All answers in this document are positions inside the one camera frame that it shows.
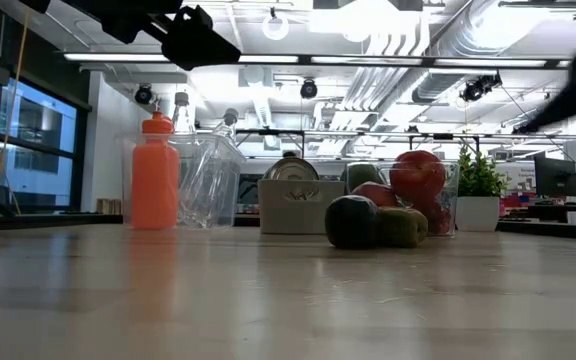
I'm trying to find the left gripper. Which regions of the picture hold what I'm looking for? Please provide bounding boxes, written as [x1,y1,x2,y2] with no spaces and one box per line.
[162,27,242,71]

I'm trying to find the clear bottle white cap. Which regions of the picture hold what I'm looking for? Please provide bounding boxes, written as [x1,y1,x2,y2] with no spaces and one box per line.
[170,91,204,227]
[182,107,243,227]

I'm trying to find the orange squeeze bottle with strap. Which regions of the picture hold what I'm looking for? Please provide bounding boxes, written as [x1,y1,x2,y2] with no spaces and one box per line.
[131,110,181,231]

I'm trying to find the can blue red label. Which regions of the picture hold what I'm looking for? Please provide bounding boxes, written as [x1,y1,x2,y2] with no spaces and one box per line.
[261,155,321,182]

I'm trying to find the green apple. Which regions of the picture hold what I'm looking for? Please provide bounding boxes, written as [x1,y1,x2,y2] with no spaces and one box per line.
[345,162,385,194]

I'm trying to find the black computer monitor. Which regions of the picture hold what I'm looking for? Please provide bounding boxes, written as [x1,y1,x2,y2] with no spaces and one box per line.
[533,152,576,199]

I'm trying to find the long ceiling light bar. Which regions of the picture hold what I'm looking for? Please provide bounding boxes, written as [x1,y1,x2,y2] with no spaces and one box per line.
[62,52,574,70]

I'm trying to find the tall clear plastic bin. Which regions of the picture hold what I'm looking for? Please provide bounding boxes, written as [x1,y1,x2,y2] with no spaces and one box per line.
[117,132,248,230]

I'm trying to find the green plant white pot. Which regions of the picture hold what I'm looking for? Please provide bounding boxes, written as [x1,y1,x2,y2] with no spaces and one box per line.
[454,144,512,234]

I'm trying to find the short clear plastic bin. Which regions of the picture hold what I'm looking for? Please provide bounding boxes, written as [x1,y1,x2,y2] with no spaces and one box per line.
[343,159,462,238]

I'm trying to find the clear bin with cans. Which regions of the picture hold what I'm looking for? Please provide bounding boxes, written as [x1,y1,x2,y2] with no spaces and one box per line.
[257,178,346,236]

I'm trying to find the dark framed window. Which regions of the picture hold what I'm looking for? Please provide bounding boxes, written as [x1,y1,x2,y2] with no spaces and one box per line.
[0,49,93,211]

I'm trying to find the small wooden blocks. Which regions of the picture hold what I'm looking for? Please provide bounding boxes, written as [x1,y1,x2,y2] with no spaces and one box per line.
[96,197,122,216]

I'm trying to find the brown kiwi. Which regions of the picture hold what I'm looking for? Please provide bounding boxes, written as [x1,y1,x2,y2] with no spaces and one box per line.
[376,206,430,249]

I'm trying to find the dark round fruit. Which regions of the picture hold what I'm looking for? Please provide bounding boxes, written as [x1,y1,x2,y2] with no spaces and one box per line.
[324,194,382,250]

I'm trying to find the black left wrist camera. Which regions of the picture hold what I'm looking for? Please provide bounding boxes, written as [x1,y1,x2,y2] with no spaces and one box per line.
[175,4,215,31]

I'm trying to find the white ceiling ring lamp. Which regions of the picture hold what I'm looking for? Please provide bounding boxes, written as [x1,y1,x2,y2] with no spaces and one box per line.
[261,12,291,42]

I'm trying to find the black ceiling spot camera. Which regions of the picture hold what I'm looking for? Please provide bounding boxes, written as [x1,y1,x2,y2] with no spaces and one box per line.
[133,83,155,106]
[299,78,319,100]

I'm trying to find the black ceiling camera cluster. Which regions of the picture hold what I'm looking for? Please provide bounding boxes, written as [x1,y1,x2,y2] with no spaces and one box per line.
[459,72,503,104]

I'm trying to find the orange extension cable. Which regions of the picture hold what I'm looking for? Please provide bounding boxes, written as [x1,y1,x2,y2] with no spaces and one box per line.
[0,0,32,201]

